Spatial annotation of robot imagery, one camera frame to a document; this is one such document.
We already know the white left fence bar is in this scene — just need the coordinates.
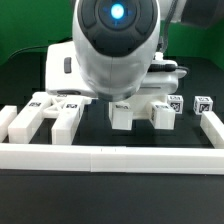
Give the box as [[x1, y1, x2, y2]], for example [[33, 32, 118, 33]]
[[0, 105, 17, 143]]

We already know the white tagged cube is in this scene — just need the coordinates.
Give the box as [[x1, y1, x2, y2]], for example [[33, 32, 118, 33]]
[[167, 95, 184, 114], [193, 96, 213, 115]]

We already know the black cable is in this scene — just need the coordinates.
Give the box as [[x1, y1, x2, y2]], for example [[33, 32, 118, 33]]
[[7, 36, 73, 62]]

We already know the white chair seat part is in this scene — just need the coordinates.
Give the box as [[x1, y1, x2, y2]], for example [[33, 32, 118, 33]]
[[108, 95, 167, 120]]

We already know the white chair back frame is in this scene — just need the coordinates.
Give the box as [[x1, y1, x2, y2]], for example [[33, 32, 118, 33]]
[[8, 92, 92, 145]]

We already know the white fence bar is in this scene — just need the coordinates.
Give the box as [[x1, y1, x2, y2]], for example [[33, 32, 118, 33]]
[[200, 111, 224, 149], [0, 105, 17, 143], [0, 143, 224, 175]]

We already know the white tagged cube right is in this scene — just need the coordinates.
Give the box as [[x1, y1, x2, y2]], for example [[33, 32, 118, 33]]
[[193, 96, 213, 115]]

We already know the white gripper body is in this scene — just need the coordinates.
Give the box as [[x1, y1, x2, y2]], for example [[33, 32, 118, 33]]
[[44, 41, 179, 99]]

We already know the white tagged cube left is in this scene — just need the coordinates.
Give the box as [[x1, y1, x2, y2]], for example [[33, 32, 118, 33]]
[[167, 95, 184, 114]]

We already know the white right fence bar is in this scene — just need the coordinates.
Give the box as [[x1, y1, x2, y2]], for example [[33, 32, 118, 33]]
[[200, 111, 224, 149]]

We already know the white front fence bar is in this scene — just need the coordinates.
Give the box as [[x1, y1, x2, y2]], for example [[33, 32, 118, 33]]
[[0, 143, 224, 175]]

